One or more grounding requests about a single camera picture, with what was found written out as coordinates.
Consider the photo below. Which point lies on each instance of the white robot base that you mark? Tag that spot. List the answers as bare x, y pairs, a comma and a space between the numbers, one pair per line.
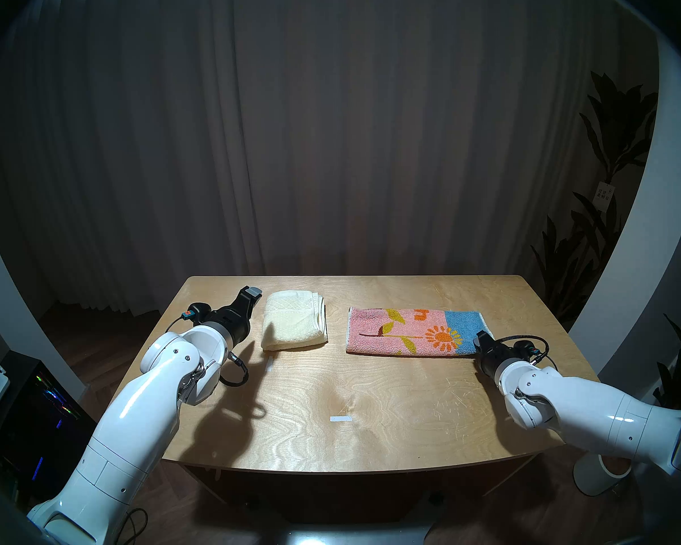
340, 538

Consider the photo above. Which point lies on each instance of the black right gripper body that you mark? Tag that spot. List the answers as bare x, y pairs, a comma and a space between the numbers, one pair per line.
494, 359

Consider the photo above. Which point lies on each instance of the tall dark leafy plant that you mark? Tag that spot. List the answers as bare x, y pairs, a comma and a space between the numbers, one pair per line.
618, 124

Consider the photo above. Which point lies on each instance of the white plant tag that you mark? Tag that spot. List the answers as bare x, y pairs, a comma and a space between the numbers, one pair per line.
603, 196

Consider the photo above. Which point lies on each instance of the grey pleated curtain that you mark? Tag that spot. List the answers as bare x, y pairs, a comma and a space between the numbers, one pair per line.
318, 124

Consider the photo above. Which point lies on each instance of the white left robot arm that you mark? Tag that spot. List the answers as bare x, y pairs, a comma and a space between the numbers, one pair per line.
136, 419

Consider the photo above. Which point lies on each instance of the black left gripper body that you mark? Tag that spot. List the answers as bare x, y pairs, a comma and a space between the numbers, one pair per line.
234, 319

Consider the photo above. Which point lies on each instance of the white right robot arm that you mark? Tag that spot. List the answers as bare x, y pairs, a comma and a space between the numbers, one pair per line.
601, 413

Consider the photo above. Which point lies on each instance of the cream terry towel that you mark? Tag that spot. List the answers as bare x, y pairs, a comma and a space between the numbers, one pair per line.
292, 322

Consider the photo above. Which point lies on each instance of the pink blue sun-print towel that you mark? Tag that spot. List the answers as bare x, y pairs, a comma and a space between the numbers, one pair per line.
414, 334

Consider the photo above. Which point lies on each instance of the black computer case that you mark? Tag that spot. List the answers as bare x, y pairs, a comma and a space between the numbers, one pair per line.
40, 424

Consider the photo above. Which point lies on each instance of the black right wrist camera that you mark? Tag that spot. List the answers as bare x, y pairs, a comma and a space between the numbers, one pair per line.
482, 339

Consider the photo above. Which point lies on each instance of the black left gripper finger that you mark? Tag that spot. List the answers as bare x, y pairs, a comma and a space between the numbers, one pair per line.
251, 295

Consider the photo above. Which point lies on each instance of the white round plant pot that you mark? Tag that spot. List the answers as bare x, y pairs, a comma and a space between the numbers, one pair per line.
593, 481

